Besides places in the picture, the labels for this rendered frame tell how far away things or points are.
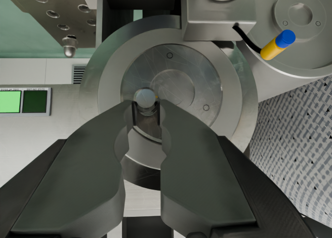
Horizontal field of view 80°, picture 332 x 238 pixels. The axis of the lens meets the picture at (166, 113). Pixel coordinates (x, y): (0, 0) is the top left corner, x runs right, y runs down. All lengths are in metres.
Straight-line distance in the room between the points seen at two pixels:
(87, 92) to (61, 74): 3.10
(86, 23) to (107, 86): 0.35
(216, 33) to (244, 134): 0.08
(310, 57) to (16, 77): 3.50
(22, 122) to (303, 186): 0.56
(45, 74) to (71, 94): 2.83
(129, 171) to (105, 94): 0.06
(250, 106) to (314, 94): 0.13
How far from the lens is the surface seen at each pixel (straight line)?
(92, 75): 0.18
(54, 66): 3.36
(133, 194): 0.50
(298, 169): 0.32
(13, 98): 0.60
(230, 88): 0.17
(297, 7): 0.24
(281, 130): 0.35
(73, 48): 0.57
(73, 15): 0.49
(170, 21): 0.19
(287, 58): 0.21
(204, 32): 0.16
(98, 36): 0.19
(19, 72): 3.56
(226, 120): 0.16
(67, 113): 0.54
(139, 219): 0.60
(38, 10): 0.50
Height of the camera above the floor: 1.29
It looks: 8 degrees down
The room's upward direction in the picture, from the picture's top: 179 degrees clockwise
